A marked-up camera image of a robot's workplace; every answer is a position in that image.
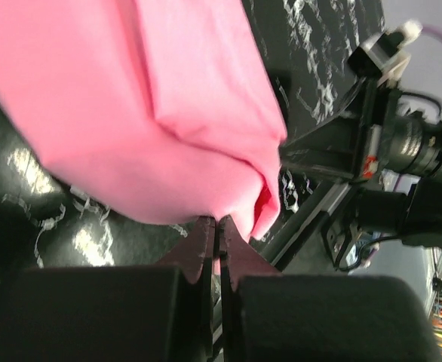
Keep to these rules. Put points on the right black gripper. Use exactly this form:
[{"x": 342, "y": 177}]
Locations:
[{"x": 408, "y": 143}]

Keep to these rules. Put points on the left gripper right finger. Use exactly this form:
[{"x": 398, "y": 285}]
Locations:
[{"x": 269, "y": 316}]

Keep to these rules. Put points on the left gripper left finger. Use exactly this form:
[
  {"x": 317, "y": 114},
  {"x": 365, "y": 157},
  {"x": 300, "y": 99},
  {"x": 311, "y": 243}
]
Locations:
[{"x": 159, "y": 312}]

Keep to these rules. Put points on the pink t shirt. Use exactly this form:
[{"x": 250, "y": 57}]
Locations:
[{"x": 161, "y": 110}]

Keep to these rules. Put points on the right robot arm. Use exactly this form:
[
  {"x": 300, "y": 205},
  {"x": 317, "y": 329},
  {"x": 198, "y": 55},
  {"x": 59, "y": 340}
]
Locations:
[{"x": 404, "y": 205}]

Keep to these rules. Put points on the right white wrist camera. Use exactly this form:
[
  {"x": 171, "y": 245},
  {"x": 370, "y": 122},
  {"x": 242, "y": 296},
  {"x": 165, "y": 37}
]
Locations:
[{"x": 382, "y": 56}]

